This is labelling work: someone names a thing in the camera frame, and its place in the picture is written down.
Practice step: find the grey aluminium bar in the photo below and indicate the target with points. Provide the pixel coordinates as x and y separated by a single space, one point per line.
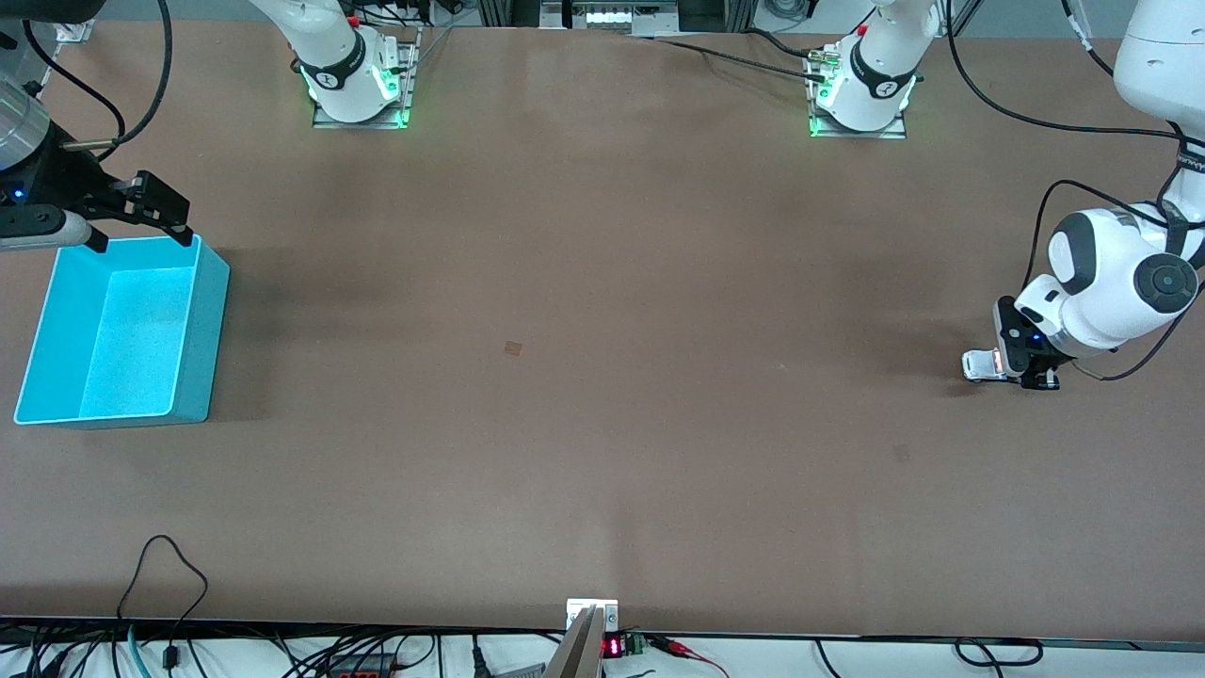
579 650

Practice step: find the white mounting plate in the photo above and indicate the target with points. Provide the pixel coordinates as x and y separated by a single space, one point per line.
591 605

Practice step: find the red black power strip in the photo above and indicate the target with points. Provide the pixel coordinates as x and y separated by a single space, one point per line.
362 670

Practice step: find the turquoise plastic bin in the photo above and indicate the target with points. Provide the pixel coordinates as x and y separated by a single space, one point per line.
132 330

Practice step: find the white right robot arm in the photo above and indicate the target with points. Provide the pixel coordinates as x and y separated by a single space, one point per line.
334 56

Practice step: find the silver corner bracket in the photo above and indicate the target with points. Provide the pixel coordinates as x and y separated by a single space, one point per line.
75 30

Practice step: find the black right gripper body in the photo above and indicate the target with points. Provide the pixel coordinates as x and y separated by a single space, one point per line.
58 179

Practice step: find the red digit display module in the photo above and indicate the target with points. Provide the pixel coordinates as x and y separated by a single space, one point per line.
613 647

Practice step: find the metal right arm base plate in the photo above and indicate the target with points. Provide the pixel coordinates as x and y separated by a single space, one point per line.
411 94

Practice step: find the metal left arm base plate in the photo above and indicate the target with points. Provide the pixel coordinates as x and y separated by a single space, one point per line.
894 133

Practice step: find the white jeep toy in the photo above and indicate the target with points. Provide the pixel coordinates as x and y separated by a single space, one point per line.
979 365

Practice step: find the lit silver control box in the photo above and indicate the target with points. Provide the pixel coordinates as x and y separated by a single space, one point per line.
607 17

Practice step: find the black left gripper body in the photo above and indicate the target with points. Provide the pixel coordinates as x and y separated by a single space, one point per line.
1039 357

